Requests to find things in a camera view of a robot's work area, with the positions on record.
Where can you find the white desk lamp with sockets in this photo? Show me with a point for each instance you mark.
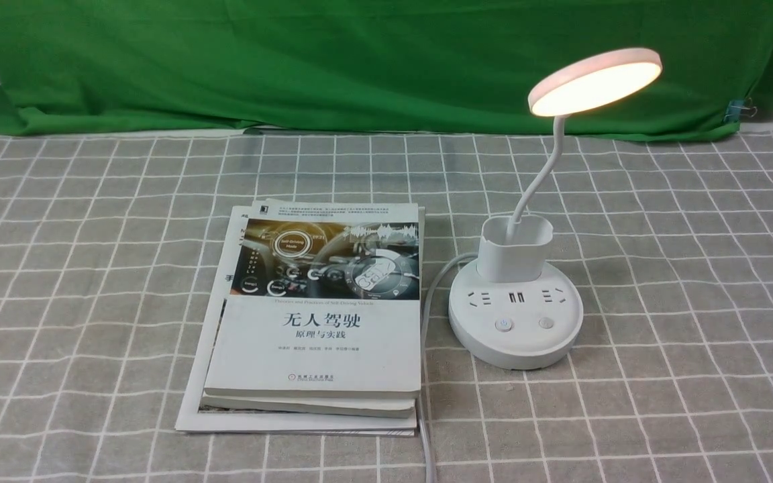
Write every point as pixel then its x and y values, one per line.
pixel 508 305

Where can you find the top white self-driving book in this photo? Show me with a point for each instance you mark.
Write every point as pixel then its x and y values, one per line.
pixel 319 335

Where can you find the middle white book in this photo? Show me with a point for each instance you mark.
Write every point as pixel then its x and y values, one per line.
pixel 306 404

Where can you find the bottom large white book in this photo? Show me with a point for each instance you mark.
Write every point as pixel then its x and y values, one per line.
pixel 194 415

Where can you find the grey checked tablecloth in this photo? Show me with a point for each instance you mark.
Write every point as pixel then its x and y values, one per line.
pixel 108 250

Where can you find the blue binder clip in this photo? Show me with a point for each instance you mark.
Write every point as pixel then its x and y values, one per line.
pixel 739 110

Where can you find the green backdrop cloth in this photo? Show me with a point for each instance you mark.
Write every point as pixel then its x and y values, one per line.
pixel 70 67

